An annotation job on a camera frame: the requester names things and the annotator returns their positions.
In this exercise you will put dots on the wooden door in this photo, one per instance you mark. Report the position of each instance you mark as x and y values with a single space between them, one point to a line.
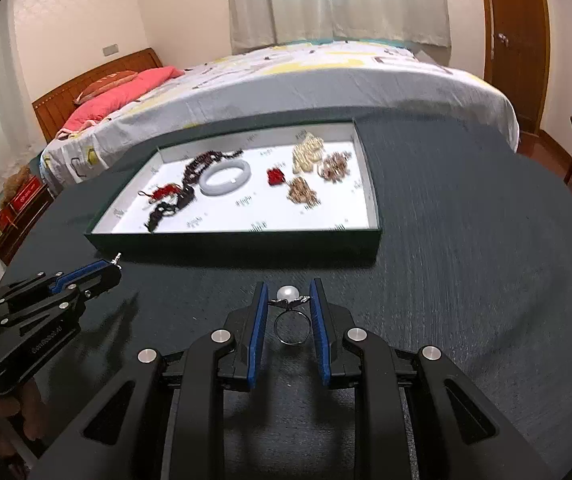
516 35

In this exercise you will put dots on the green jewelry tray box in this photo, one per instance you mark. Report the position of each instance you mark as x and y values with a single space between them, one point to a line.
241 249

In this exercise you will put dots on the white jade bangle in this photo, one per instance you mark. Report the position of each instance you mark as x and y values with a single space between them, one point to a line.
225 191

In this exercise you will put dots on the wall outlet plate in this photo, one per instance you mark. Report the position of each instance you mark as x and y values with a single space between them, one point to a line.
110 50

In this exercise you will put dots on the red flower ornament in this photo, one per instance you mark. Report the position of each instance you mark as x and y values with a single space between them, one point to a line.
277 176

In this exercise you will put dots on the bed with patterned sheet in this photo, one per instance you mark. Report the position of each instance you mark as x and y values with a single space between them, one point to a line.
341 85

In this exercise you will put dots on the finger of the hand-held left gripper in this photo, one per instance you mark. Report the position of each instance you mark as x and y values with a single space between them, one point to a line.
80 272
100 282

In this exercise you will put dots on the red boxes beside bed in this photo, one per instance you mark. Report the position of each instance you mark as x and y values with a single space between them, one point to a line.
25 230

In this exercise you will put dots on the person's left hand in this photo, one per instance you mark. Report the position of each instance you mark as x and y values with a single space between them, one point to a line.
33 410

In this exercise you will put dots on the metal door knob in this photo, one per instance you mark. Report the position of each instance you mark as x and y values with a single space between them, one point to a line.
503 38

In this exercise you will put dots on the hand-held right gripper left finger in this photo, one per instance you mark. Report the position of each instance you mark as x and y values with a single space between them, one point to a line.
258 330

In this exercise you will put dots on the wooden headboard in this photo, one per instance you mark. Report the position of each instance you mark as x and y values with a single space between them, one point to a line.
90 77

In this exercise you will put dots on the white curtain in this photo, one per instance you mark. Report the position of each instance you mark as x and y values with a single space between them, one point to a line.
341 0

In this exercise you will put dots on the orange pillow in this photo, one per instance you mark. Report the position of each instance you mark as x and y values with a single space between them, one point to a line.
108 82

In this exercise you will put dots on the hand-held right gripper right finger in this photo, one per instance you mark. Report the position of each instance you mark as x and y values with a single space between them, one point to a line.
318 330

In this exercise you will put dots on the brown teddy bear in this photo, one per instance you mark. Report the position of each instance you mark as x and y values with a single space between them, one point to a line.
18 180

